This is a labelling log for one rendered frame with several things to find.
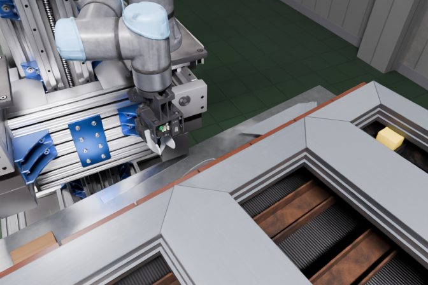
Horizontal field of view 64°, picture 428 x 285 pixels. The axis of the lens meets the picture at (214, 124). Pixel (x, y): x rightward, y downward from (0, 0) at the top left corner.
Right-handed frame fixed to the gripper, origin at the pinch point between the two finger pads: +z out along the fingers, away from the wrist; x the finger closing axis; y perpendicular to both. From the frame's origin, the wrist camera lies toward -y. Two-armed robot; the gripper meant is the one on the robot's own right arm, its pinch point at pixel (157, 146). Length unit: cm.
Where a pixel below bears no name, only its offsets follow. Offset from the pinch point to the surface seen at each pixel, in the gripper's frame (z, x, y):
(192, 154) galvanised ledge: 24.3, 17.8, -12.5
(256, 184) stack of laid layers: 7.8, 16.9, 18.5
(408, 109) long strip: 5, 73, 24
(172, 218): 5.4, -5.7, 16.1
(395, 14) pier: 46, 230, -63
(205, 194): 5.4, 3.8, 14.9
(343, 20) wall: 78, 252, -117
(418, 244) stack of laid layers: 7, 34, 51
